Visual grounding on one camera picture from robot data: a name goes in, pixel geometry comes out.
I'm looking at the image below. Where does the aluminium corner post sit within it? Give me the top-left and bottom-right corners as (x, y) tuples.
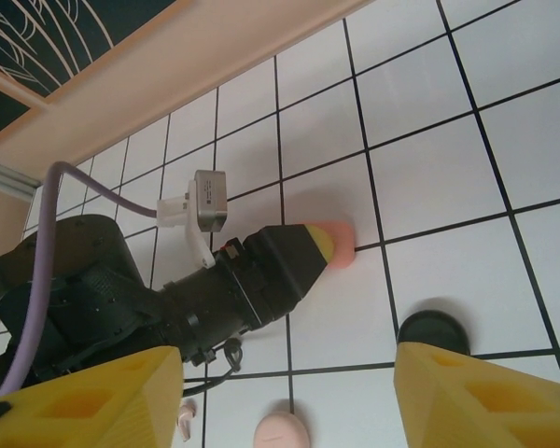
(0, 156), (43, 201)

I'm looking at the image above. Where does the pale pink earbud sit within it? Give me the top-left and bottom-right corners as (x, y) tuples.
(175, 401), (198, 442)

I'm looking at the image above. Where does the salmon earbud charging case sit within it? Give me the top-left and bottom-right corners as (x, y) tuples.
(315, 219), (357, 273)

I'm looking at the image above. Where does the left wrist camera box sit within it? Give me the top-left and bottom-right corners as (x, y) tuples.
(156, 170), (229, 270)

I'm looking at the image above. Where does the left arm lilac cable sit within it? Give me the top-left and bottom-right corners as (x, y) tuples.
(0, 161), (162, 402)

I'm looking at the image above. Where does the left gripper thin black cable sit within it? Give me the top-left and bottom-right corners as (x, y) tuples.
(181, 338), (245, 398)

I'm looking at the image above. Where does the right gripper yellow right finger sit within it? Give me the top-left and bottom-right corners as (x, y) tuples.
(393, 341), (560, 448)

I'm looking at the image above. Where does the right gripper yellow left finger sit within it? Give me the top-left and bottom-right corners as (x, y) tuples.
(0, 344), (185, 448)

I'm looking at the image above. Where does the black round charging case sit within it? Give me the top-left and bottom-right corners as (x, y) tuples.
(396, 310), (471, 356)

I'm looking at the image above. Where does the pale pink round charging case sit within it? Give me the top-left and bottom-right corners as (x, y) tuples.
(253, 411), (312, 448)

